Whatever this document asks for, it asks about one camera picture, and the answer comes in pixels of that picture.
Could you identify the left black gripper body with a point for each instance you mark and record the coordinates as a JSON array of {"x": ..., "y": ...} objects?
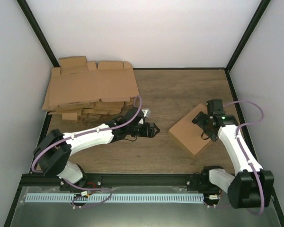
[{"x": 132, "y": 131}]

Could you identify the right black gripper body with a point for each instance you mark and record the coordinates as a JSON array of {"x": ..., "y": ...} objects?
[{"x": 205, "y": 126}]

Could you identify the brown cardboard box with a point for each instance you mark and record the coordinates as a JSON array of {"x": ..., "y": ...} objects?
[{"x": 187, "y": 135}]

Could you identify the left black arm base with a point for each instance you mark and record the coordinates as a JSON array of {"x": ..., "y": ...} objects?
[{"x": 84, "y": 184}]

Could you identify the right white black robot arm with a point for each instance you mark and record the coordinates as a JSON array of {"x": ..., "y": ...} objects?
[{"x": 251, "y": 186}]

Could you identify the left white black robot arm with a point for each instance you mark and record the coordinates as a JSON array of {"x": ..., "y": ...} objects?
[{"x": 53, "y": 153}]

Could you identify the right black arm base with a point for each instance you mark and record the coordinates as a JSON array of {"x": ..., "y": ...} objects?
[{"x": 200, "y": 181}]

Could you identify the stack of flat cardboard blanks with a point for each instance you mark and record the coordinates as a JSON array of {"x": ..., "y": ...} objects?
[{"x": 79, "y": 88}]

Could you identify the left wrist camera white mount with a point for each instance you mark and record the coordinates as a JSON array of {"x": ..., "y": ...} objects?
[{"x": 146, "y": 112}]

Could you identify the light blue slotted cable duct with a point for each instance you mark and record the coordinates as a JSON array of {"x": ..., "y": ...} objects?
[{"x": 116, "y": 198}]

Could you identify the black aluminium frame rail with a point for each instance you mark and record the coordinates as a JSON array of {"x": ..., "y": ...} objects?
[{"x": 112, "y": 180}]

